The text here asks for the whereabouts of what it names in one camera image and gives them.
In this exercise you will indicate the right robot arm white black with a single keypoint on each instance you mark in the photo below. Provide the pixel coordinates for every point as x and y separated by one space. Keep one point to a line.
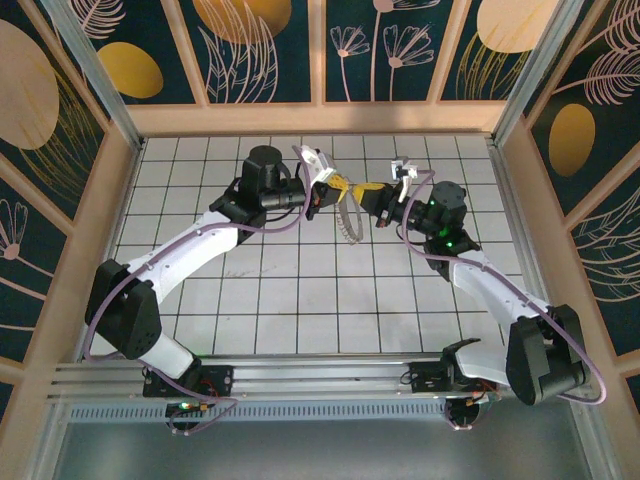
480 285

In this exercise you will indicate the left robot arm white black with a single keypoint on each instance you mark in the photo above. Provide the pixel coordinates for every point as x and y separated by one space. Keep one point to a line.
190 250

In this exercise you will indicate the white gridded table mat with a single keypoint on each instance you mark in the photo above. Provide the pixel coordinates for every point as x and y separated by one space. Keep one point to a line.
357 332

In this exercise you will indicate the grey metal sheet panel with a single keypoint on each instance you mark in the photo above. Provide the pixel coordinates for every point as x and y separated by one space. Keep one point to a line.
320 450

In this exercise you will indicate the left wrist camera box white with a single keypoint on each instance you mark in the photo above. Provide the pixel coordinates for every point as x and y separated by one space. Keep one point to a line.
317 162

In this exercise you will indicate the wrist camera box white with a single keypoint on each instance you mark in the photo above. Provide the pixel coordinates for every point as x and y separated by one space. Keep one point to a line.
317 162
401 167

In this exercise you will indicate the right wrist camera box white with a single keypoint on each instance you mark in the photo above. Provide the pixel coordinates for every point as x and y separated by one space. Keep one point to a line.
401 167

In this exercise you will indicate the aluminium side rail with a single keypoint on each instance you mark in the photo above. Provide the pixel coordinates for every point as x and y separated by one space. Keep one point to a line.
514 210

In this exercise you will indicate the aluminium corner post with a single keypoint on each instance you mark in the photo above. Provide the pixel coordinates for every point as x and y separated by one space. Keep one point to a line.
97 77
532 75

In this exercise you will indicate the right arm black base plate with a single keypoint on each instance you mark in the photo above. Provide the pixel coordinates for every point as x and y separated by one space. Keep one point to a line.
425 377

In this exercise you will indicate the aluminium mounting rail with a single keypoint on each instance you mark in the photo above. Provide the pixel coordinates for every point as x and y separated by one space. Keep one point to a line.
320 377

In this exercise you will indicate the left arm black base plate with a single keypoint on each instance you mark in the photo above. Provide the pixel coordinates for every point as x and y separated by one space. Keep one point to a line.
220 375

